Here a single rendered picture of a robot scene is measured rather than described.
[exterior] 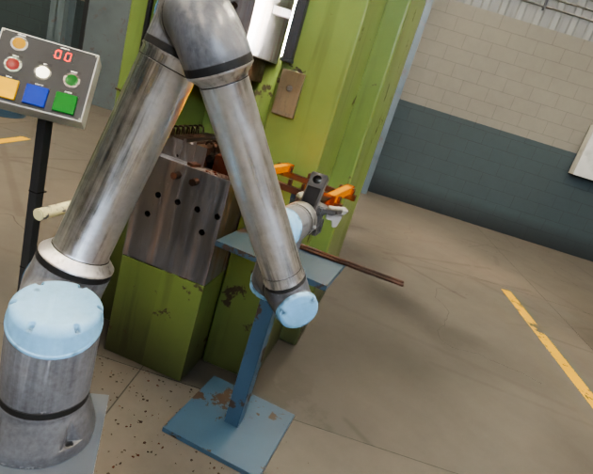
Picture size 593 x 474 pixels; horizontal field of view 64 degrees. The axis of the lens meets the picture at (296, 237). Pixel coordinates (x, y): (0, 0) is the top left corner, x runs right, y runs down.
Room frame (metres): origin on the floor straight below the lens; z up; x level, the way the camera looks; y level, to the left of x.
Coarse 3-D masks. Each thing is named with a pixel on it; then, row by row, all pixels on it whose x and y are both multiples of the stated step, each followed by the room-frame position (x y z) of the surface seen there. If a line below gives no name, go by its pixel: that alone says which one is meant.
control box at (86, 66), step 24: (0, 48) 1.74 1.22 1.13; (24, 48) 1.77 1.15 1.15; (48, 48) 1.80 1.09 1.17; (72, 48) 1.84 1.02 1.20; (0, 72) 1.70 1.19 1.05; (24, 72) 1.73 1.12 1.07; (72, 72) 1.80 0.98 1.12; (96, 72) 1.85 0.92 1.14; (48, 96) 1.73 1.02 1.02; (48, 120) 1.76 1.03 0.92; (72, 120) 1.73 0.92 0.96
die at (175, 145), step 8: (168, 136) 1.86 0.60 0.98; (176, 136) 1.85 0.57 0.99; (184, 136) 1.91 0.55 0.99; (192, 136) 1.96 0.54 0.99; (200, 136) 1.96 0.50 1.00; (208, 136) 2.02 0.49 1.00; (168, 144) 1.83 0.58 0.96; (176, 144) 1.83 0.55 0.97; (184, 144) 1.82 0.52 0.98; (200, 144) 1.84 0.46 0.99; (208, 144) 1.89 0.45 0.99; (216, 144) 1.95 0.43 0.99; (168, 152) 1.83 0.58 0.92; (176, 152) 1.83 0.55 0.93; (184, 152) 1.82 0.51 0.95; (192, 152) 1.82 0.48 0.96; (200, 152) 1.81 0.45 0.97; (208, 152) 1.82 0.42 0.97; (184, 160) 1.82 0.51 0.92; (192, 160) 1.81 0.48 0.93; (200, 160) 1.81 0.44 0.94
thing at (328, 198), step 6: (342, 186) 1.60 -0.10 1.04; (348, 186) 1.64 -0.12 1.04; (354, 186) 1.68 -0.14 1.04; (330, 192) 1.45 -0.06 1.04; (336, 192) 1.48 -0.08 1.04; (342, 192) 1.51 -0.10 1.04; (348, 192) 1.60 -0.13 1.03; (324, 198) 1.31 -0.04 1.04; (330, 198) 1.36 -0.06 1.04; (336, 198) 1.44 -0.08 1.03; (330, 204) 1.37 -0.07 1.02
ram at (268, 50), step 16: (240, 0) 1.81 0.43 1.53; (256, 0) 1.80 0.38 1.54; (272, 0) 1.96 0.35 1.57; (288, 0) 2.14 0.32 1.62; (240, 16) 1.80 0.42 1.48; (256, 16) 1.84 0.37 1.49; (272, 16) 2.00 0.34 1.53; (288, 16) 1.97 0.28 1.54; (256, 32) 1.87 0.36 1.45; (272, 32) 2.05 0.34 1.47; (256, 48) 1.91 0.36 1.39; (272, 48) 2.10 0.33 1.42
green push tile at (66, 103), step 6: (60, 96) 1.74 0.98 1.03; (66, 96) 1.74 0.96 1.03; (72, 96) 1.75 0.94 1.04; (54, 102) 1.72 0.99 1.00; (60, 102) 1.73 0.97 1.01; (66, 102) 1.73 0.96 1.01; (72, 102) 1.74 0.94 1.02; (54, 108) 1.71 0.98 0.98; (60, 108) 1.72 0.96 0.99; (66, 108) 1.72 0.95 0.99; (72, 108) 1.73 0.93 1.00; (72, 114) 1.72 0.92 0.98
